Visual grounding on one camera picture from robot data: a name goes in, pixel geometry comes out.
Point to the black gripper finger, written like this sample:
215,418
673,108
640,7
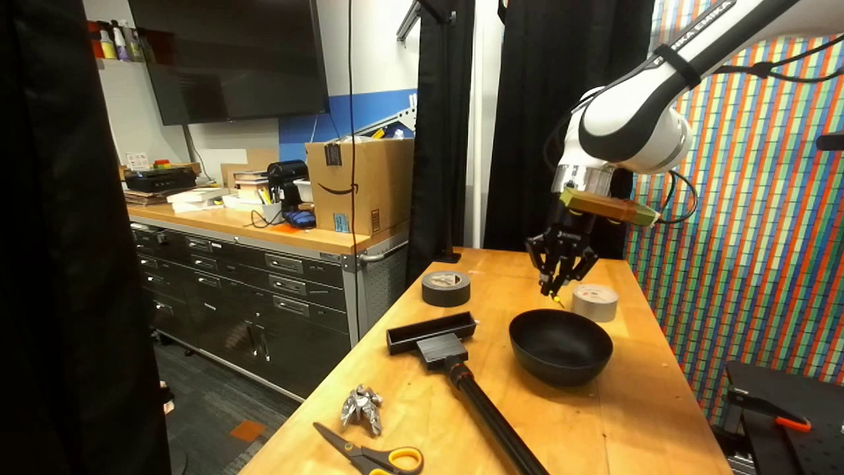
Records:
562,278
549,278

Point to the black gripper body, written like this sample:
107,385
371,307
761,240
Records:
566,241

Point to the grey tape roll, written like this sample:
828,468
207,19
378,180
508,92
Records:
595,302

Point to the yellow handled scissors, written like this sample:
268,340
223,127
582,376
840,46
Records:
405,461

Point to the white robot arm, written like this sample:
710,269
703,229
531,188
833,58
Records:
630,126

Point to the black bowl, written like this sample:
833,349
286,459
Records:
560,348

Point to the black tape roll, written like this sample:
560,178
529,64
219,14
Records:
447,288

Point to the black curtain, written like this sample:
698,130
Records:
551,52

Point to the cardboard amazon box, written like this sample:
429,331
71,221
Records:
361,187

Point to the silver binder clip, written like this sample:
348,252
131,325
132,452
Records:
361,407

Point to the black tool cabinet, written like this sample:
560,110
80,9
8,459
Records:
277,316

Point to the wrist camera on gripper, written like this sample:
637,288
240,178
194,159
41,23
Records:
609,207

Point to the orange handled tool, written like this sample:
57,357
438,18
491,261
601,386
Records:
775,414

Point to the wall mounted television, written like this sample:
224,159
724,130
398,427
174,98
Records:
233,60

